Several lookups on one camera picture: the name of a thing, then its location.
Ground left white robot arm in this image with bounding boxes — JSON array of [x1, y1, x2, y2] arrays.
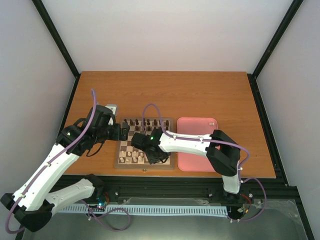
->
[[0, 122, 130, 232]]

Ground light blue cable duct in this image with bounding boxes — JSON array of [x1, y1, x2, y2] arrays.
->
[[58, 202, 229, 217]]

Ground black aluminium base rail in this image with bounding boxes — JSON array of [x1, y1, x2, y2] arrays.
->
[[100, 176, 300, 205]]

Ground wooden chess board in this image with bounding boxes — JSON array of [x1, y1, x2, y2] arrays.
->
[[114, 130, 177, 170]]

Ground pink plastic tray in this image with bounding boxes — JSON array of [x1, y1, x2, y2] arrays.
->
[[177, 117, 218, 172]]

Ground black frame post left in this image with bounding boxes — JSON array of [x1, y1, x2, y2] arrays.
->
[[31, 0, 81, 79]]

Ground black frame post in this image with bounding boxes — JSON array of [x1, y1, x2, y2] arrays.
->
[[31, 0, 81, 79], [251, 0, 304, 79]]

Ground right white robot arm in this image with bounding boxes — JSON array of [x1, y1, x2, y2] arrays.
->
[[143, 129, 241, 194]]

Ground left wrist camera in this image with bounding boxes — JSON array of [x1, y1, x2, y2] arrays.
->
[[89, 104, 118, 129]]

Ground black frame post right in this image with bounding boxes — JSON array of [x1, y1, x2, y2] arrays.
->
[[251, 0, 304, 79]]

